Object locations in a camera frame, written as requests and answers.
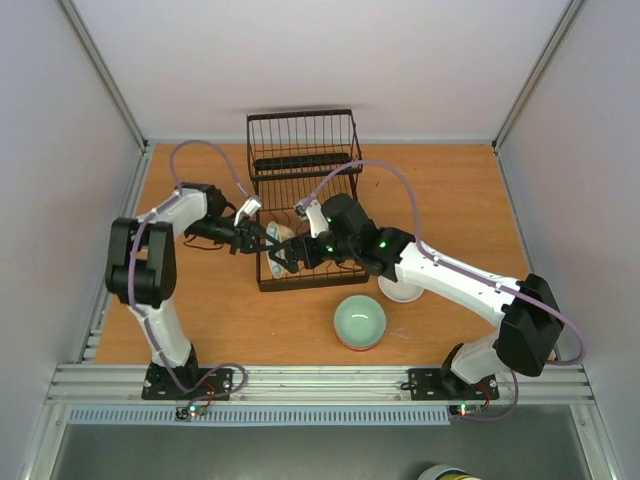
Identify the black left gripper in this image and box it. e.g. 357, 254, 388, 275
188, 216, 277, 256

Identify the sun pattern ceramic bowl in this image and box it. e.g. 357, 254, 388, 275
266, 221, 295, 279

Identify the black wire dish rack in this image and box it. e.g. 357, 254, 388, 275
246, 108, 372, 295

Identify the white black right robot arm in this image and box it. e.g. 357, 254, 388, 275
265, 194, 563, 397

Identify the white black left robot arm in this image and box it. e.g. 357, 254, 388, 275
105, 183, 269, 398

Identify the mint green ceramic bowl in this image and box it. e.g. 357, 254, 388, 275
333, 295, 387, 346

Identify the red bowl under green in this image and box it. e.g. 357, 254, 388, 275
338, 338, 380, 352

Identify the white ceramic bowl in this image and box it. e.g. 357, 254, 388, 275
377, 277, 424, 303

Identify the left small circuit board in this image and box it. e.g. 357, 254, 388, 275
174, 405, 208, 421

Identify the small circuit board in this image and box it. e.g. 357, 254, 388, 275
449, 403, 485, 418
174, 405, 208, 421

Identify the right small circuit board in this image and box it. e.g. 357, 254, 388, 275
449, 403, 485, 418

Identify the white yellow round container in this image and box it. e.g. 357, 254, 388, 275
418, 464, 479, 480

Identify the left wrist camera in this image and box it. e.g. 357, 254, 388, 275
234, 195, 263, 226

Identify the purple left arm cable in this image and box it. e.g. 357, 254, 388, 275
128, 140, 251, 401

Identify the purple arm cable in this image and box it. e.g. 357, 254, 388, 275
128, 140, 251, 401
299, 159, 587, 425

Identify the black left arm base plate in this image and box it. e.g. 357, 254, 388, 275
141, 363, 239, 401

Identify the grey slotted cable duct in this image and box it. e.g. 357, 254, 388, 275
67, 405, 450, 427

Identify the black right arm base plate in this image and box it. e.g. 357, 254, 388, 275
400, 368, 500, 403

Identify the aluminium front frame rail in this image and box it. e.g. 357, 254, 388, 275
46, 364, 595, 406

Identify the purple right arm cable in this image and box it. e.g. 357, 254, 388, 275
299, 159, 587, 425

